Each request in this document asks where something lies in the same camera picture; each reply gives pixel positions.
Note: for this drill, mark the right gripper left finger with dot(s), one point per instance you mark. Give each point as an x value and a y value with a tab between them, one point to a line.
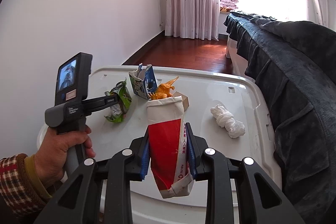
98	191

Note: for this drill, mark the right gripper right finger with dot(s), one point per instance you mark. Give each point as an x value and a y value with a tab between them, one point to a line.
260	200

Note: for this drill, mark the green snack wrapper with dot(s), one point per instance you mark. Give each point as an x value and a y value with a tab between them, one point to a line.
119	110

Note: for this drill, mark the blue white milk carton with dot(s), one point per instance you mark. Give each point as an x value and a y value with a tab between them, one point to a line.
143	81

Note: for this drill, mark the white tissue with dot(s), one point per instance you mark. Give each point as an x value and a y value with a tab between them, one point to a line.
225	119

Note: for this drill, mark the red white paper carton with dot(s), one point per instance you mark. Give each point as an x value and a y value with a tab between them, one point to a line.
168	147

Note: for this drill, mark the plaid sleeved left forearm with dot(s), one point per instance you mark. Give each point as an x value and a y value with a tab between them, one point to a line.
23	195

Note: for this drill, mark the person's left hand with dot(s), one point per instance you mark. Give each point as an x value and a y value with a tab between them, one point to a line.
52	154

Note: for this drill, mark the orange toy dinosaur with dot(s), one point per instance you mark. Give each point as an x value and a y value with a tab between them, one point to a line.
163	90

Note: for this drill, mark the white plastic table top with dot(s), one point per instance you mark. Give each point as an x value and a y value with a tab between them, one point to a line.
204	90

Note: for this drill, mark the wooden cube with heart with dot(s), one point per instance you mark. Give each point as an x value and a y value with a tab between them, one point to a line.
185	100

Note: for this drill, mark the dark blue bed blanket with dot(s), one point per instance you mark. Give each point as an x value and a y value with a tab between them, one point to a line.
293	64

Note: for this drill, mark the pink folded bedding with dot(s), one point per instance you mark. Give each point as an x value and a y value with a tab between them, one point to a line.
228	5

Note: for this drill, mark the white bed frame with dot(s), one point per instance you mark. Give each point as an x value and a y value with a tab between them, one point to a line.
239	63

